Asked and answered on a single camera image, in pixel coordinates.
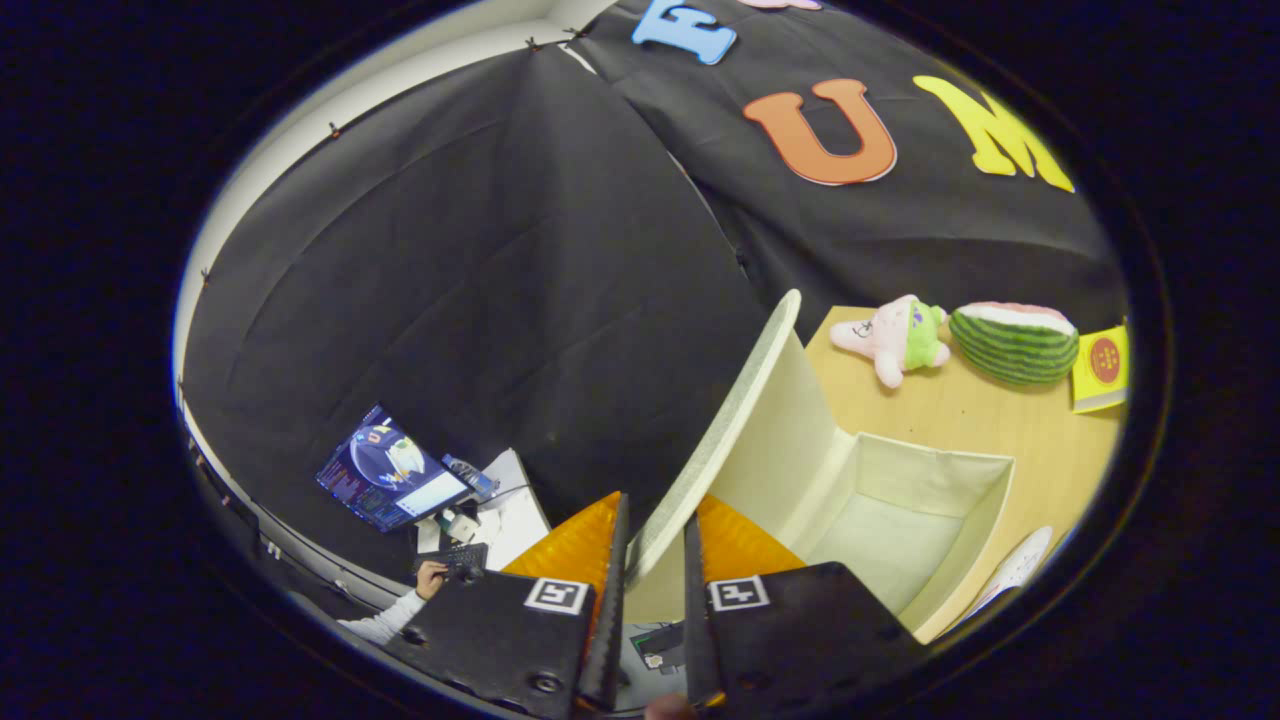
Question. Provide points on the pink and green plush toy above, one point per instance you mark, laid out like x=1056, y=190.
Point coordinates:
x=895, y=335

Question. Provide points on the yellow book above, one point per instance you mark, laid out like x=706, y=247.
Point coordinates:
x=1102, y=365

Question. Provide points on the blue plastic bottle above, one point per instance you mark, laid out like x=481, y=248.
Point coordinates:
x=470, y=477

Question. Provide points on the watermelon slice plush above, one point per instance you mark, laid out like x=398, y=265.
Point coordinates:
x=1015, y=345

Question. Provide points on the white side table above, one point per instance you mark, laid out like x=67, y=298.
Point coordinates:
x=515, y=515

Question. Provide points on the black backdrop cloth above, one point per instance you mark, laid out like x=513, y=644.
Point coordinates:
x=480, y=260

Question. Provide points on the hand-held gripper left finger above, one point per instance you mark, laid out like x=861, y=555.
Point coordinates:
x=480, y=630

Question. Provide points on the black keyboard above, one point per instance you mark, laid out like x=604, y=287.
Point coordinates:
x=455, y=557

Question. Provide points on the white striped canvas shoe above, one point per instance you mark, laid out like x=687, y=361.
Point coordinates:
x=1015, y=570

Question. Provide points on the open laptop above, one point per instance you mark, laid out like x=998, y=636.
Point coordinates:
x=385, y=470

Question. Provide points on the pale green storage box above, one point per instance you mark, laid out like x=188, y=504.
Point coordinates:
x=900, y=540

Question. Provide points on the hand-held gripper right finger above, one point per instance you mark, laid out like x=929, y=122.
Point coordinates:
x=800, y=630

